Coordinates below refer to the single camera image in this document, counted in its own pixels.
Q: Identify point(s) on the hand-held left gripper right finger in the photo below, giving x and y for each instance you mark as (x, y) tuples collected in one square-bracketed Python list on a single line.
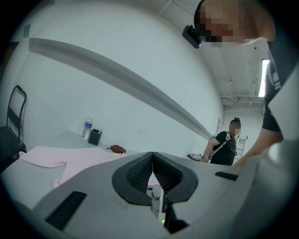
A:
[(205, 186)]

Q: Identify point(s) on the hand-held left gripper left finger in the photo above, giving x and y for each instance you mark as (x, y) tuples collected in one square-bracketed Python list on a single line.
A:
[(98, 186)]

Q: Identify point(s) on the pink robe garment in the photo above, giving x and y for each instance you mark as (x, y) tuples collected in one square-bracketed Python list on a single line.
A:
[(77, 158)]

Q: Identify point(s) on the person's right forearm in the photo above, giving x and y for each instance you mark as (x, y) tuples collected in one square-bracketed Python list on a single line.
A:
[(264, 144)]

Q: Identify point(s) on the small purple object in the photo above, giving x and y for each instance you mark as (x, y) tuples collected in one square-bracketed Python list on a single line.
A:
[(190, 155)]

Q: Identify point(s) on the black square pen holder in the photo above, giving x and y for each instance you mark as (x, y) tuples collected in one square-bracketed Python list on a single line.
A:
[(94, 137)]

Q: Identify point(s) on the metal stepladder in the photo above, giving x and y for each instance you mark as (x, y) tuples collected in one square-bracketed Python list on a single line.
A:
[(241, 147)]

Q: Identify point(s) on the clear water bottle blue label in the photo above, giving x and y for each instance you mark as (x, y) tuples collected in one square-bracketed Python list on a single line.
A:
[(87, 128)]

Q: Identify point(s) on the black platform trolley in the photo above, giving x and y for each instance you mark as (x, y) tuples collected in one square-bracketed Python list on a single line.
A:
[(9, 140)]

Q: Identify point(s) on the person's black clothing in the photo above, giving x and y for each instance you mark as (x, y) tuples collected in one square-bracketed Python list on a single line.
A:
[(271, 93)]

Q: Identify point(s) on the long ceiling light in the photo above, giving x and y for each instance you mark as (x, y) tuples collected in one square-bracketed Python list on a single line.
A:
[(263, 78)]

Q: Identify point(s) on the person's head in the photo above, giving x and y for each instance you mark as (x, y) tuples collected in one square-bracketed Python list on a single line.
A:
[(233, 21)]

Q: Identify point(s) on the black head-worn camera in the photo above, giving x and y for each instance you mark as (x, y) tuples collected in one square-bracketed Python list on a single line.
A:
[(191, 36)]

